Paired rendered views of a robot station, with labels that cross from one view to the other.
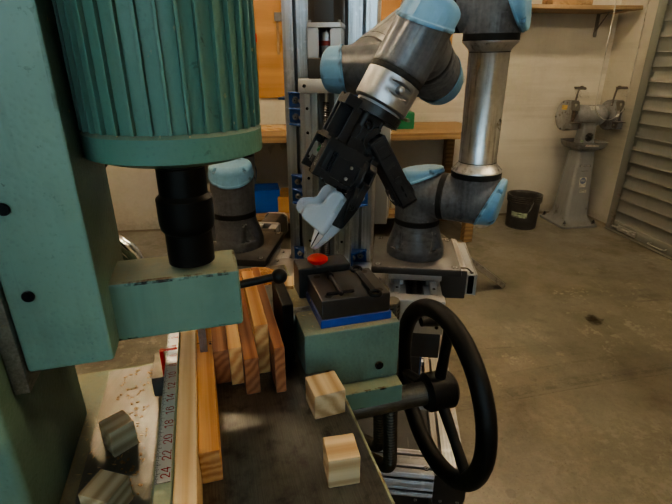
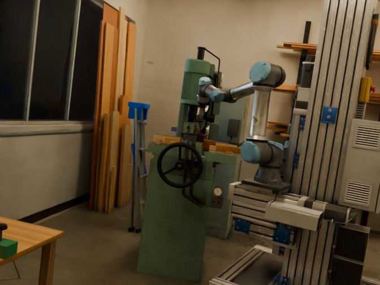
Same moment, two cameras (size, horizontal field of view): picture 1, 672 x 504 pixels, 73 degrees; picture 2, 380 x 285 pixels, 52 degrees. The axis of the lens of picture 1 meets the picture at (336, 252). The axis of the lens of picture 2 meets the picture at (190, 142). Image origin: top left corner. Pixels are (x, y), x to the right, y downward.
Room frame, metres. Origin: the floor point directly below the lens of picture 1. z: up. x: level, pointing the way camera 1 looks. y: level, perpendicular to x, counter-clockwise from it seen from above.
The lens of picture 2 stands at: (1.47, -2.41, 1.17)
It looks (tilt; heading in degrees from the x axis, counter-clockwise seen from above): 5 degrees down; 111
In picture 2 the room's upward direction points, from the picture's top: 8 degrees clockwise
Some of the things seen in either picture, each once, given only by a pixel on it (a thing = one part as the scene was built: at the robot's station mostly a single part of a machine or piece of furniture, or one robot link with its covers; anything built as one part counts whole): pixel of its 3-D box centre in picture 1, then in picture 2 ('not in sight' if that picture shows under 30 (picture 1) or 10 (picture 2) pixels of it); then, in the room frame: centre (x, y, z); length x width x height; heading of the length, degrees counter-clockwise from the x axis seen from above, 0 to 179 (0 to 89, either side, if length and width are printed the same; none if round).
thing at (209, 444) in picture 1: (204, 316); (206, 146); (0.62, 0.21, 0.92); 0.60 x 0.02 x 0.04; 16
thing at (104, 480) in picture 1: (106, 496); not in sight; (0.38, 0.27, 0.82); 0.04 x 0.04 x 0.04; 75
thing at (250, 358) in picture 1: (243, 326); not in sight; (0.58, 0.14, 0.93); 0.24 x 0.02 x 0.05; 16
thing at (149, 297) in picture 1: (179, 297); (189, 128); (0.48, 0.19, 1.03); 0.14 x 0.07 x 0.09; 106
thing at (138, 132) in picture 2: not in sight; (137, 166); (-0.21, 0.76, 0.58); 0.27 x 0.25 x 1.16; 9
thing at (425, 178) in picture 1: (421, 191); (270, 152); (1.13, -0.22, 0.98); 0.13 x 0.12 x 0.14; 62
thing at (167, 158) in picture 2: not in sight; (184, 158); (0.50, 0.11, 0.82); 0.40 x 0.21 x 0.04; 16
